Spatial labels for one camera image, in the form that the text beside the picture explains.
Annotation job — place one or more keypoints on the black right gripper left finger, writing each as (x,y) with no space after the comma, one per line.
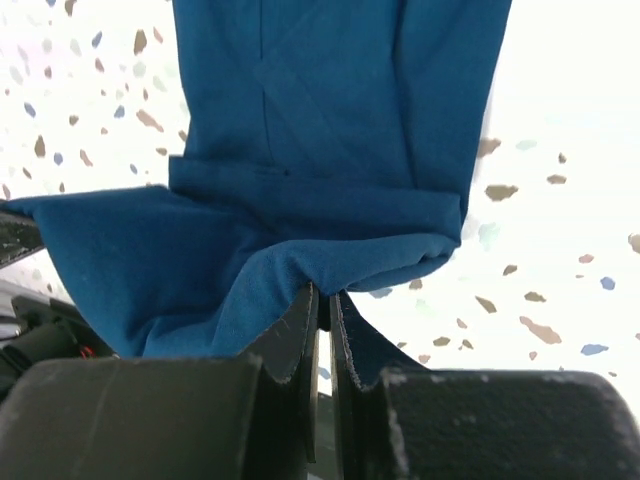
(250,416)

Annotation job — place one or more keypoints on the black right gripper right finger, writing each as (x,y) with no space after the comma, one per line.
(396,419)

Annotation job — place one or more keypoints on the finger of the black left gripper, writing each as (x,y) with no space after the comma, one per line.
(19,237)

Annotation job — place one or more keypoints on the navy blue printed t-shirt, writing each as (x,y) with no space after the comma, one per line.
(330,143)

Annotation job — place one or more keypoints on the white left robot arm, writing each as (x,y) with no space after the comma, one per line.
(37,329)

